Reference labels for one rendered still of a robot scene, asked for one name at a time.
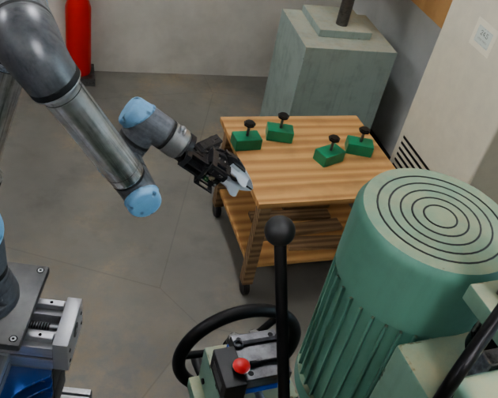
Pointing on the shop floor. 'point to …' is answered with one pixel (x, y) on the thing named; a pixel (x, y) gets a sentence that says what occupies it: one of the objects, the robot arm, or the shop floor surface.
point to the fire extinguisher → (80, 38)
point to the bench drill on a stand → (327, 64)
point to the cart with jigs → (296, 182)
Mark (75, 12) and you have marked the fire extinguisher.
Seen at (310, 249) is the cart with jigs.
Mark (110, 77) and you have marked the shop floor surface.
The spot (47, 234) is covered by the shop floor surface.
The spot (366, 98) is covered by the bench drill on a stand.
